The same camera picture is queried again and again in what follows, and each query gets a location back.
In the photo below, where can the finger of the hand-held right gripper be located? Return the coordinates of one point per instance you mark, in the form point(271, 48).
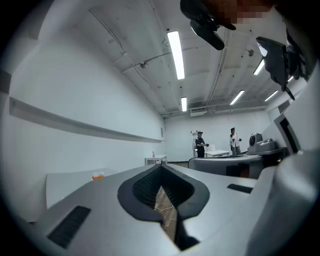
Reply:
point(215, 163)

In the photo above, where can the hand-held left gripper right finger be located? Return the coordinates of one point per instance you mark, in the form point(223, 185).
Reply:
point(220, 200)

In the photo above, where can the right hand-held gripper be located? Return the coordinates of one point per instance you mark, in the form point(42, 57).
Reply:
point(295, 190)

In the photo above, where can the black box device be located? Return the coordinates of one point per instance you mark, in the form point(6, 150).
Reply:
point(275, 60)

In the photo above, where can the orange item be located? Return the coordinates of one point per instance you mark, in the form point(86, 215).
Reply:
point(98, 177)

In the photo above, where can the white side table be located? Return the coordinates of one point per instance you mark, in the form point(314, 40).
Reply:
point(155, 160)

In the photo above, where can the ceiling security camera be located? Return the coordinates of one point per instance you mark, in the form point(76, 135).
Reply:
point(143, 65)

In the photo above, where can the white ceiling conduit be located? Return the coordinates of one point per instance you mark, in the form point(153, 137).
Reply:
point(117, 42)

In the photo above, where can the low white table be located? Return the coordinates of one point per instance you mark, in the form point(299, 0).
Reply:
point(217, 153)

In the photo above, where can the metal ladder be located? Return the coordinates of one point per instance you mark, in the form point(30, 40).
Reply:
point(193, 140)

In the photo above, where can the round smoke detector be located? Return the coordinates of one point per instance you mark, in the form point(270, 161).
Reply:
point(250, 52)

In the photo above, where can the person's head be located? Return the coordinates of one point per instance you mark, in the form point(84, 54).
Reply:
point(245, 12)

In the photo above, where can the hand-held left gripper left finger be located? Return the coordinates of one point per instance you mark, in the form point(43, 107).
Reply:
point(100, 225)

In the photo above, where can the long ceiling light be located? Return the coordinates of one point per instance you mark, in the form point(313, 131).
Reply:
point(176, 55)
point(184, 103)
point(271, 96)
point(237, 97)
point(259, 67)

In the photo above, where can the black head-mounted camera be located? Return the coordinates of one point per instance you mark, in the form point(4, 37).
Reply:
point(207, 32)

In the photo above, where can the white ceiling pipes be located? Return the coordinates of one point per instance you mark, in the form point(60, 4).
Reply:
point(217, 75)

